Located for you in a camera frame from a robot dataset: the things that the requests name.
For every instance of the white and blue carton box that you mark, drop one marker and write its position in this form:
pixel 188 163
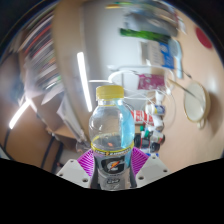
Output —
pixel 160 55

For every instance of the spoon in cream cup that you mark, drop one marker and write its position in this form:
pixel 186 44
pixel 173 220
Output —
pixel 180 86

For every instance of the grey sport bottle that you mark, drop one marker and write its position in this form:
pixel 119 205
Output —
pixel 150 20

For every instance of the clear yellow-capped drink bottle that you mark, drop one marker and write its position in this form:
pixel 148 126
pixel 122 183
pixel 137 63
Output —
pixel 111 133

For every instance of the flat round red coaster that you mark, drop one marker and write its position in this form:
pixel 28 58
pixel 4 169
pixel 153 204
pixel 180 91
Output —
pixel 203 37

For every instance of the white LED light bar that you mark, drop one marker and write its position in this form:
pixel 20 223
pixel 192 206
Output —
pixel 18 115
pixel 84 81

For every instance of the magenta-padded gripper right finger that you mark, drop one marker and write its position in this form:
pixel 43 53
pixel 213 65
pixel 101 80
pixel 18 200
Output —
pixel 140 161

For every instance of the magenta packet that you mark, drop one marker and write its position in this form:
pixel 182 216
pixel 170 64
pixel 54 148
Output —
pixel 151 81

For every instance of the cream ceramic cup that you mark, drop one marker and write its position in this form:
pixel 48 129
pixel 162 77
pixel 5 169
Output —
pixel 196 101

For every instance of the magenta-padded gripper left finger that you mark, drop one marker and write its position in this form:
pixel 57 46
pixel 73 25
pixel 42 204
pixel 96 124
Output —
pixel 86 163

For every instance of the red and white canister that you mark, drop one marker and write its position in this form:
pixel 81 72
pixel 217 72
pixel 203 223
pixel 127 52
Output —
pixel 140 116

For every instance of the green glass bottle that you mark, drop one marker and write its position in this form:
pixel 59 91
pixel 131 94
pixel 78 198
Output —
pixel 143 34

